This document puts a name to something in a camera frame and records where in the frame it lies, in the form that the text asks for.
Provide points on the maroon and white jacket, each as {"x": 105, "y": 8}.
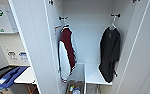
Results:
{"x": 68, "y": 50}

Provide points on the small green yellow bottle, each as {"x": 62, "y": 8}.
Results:
{"x": 71, "y": 88}

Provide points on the clear plastic bottle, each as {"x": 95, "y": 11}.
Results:
{"x": 76, "y": 90}

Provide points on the white bin lid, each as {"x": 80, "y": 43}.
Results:
{"x": 27, "y": 77}

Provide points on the white wardrobe door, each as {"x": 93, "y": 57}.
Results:
{"x": 141, "y": 53}
{"x": 34, "y": 46}

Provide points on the white first aid box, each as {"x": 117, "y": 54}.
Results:
{"x": 1, "y": 19}

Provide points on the black wardrobe hook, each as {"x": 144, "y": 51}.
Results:
{"x": 63, "y": 18}
{"x": 116, "y": 15}

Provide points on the white inner shelf unit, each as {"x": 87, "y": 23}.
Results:
{"x": 92, "y": 75}

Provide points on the white clothes hanger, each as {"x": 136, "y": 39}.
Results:
{"x": 65, "y": 24}
{"x": 113, "y": 24}

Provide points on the brown cardboard box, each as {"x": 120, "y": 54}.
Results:
{"x": 74, "y": 85}

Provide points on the black garment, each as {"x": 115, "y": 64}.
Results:
{"x": 109, "y": 56}

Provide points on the white wall switch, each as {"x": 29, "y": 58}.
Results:
{"x": 6, "y": 47}

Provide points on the white orange paper label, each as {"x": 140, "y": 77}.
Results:
{"x": 57, "y": 28}

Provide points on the white wardrobe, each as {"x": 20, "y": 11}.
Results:
{"x": 87, "y": 40}

